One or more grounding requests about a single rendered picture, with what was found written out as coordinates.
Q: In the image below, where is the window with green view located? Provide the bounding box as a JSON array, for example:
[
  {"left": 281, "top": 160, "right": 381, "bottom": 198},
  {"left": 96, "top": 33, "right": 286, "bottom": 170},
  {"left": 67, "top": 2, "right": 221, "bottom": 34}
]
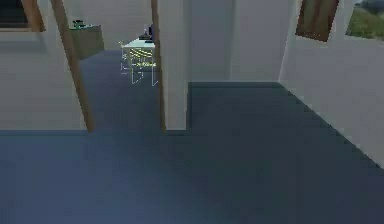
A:
[{"left": 345, "top": 0, "right": 384, "bottom": 42}]

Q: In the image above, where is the olive brown cabinet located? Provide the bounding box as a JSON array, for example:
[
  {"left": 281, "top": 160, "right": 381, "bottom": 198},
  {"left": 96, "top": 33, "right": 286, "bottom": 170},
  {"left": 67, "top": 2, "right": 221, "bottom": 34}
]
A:
[{"left": 69, "top": 24, "right": 106, "bottom": 61}]

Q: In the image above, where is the brown framed wall picture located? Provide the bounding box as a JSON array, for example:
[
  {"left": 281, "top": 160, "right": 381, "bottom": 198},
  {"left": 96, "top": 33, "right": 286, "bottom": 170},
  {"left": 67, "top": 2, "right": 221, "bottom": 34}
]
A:
[{"left": 295, "top": 0, "right": 340, "bottom": 43}]

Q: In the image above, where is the dark wood framed picture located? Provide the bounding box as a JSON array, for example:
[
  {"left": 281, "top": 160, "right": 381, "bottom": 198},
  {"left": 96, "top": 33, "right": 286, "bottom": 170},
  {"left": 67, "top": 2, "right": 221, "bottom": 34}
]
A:
[{"left": 0, "top": 0, "right": 47, "bottom": 33}]

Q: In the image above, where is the white wire chair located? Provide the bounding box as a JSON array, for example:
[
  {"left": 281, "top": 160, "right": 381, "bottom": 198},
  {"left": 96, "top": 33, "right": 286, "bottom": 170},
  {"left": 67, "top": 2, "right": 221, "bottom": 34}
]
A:
[{"left": 118, "top": 40, "right": 156, "bottom": 85}]

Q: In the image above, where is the dark blue object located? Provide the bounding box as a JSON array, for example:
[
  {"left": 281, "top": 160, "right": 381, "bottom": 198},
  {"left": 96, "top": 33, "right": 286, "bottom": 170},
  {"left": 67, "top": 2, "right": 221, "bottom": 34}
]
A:
[{"left": 138, "top": 23, "right": 156, "bottom": 43}]

